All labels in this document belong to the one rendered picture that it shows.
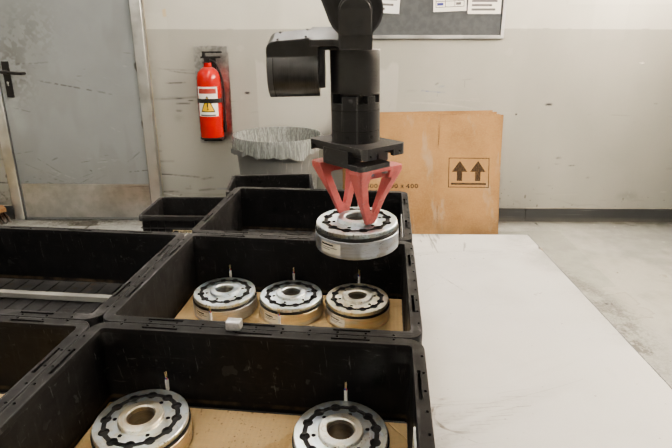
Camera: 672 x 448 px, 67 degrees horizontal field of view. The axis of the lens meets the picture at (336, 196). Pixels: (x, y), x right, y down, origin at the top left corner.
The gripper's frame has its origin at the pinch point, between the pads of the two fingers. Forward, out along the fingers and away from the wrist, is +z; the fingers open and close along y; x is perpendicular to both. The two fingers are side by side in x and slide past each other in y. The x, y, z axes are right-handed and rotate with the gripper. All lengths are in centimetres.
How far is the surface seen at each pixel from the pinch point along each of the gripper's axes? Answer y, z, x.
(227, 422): -1.7, 22.3, -18.8
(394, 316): -6.5, 22.7, 13.6
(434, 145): -173, 48, 217
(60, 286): -52, 22, -27
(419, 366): 14.4, 12.7, -3.7
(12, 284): -59, 21, -33
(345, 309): -8.9, 19.3, 5.2
